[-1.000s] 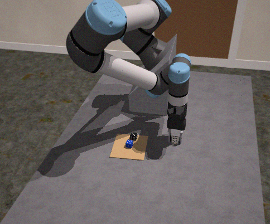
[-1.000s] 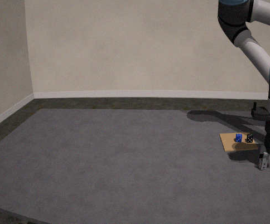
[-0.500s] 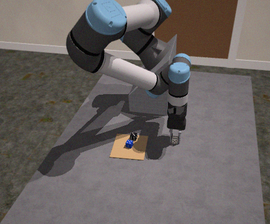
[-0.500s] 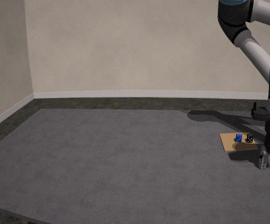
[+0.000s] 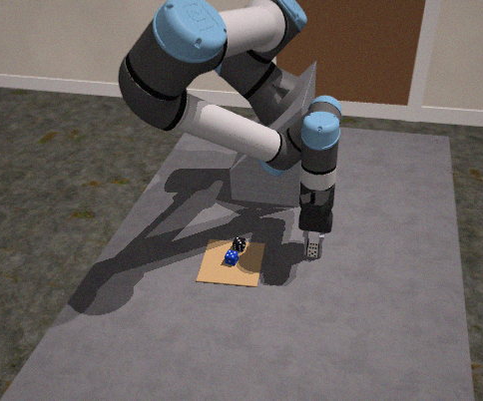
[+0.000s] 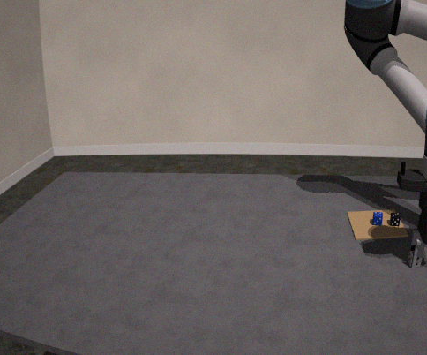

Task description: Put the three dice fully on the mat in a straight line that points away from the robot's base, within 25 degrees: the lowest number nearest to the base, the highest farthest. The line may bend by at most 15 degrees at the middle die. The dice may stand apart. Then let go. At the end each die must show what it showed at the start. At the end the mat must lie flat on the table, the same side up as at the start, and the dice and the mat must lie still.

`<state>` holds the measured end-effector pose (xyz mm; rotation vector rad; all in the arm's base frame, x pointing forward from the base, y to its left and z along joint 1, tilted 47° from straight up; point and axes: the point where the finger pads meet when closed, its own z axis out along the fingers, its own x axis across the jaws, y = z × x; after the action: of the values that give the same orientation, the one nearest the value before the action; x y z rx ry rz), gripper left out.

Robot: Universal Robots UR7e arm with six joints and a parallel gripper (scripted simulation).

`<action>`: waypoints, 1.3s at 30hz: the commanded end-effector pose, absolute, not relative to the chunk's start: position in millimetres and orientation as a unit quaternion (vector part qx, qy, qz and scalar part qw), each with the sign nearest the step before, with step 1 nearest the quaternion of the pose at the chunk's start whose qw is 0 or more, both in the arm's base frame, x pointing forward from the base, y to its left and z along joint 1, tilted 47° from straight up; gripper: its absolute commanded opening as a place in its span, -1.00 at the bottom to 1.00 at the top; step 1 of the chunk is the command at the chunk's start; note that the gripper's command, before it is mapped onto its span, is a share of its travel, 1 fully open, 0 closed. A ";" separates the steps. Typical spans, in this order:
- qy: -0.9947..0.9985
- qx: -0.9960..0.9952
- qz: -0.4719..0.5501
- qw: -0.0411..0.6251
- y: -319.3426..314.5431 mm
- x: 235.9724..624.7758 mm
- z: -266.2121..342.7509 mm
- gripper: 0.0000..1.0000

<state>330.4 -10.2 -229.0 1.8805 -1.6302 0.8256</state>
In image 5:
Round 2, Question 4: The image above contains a blue die with white pips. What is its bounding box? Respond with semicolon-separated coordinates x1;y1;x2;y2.
225;249;239;265

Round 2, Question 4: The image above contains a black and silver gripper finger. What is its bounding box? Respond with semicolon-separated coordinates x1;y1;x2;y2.
317;232;325;257
302;230;309;255

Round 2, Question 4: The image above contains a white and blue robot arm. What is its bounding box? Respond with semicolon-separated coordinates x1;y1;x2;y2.
119;0;342;177

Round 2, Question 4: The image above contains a tan flat mat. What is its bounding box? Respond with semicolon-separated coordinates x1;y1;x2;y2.
197;239;265;287

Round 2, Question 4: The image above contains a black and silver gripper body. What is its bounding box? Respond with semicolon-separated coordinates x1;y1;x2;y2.
298;166;336;233

